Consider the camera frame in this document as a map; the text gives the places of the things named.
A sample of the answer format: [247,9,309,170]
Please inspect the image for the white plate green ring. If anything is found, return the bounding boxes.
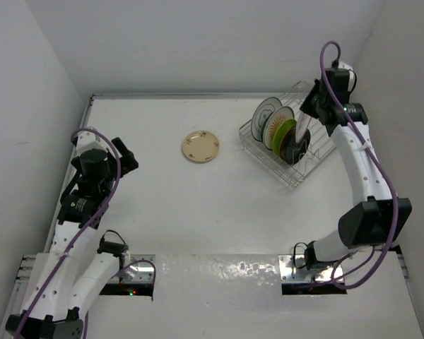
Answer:
[251,97,283,141]

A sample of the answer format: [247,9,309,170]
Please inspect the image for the white plate red characters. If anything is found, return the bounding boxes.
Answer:
[295,111,312,143]

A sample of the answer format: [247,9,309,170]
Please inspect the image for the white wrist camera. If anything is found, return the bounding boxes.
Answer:
[336,61,357,84]
[72,127,105,155]

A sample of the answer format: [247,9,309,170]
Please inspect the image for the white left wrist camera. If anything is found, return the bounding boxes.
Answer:
[72,127,105,155]

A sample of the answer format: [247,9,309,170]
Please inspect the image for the dark brown patterned plate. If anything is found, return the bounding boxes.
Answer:
[279,129,311,165]

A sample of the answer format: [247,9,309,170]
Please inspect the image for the metal wire dish rack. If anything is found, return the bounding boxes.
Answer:
[239,81,336,189]

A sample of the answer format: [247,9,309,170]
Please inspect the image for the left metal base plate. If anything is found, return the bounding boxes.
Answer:
[117,254,155,284]

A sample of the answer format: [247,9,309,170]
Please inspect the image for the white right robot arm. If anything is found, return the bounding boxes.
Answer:
[300,68,412,270]

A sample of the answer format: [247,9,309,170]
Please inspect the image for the white plate orange sunburst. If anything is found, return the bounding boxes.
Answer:
[261,106,295,150]

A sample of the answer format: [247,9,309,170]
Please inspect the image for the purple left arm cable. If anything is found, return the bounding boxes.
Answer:
[12,127,160,339]

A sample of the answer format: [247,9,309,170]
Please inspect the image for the lime green plate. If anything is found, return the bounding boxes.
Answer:
[272,119,297,156]

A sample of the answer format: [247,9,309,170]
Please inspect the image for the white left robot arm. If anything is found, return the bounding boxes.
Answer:
[5,128,139,338]

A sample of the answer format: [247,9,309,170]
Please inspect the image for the metal base plate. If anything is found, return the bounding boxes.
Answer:
[117,254,155,284]
[278,254,334,285]

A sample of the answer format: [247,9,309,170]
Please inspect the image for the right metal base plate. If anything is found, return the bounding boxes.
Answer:
[278,254,334,285]

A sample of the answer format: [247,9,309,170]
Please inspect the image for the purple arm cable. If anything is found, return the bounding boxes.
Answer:
[314,41,400,287]
[12,127,160,339]

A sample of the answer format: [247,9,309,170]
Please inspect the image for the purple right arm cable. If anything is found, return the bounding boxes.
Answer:
[314,41,400,287]

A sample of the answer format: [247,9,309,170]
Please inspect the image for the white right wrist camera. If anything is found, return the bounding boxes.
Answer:
[336,61,357,84]

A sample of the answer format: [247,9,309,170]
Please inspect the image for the small beige patterned plate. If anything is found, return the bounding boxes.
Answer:
[181,131,220,163]

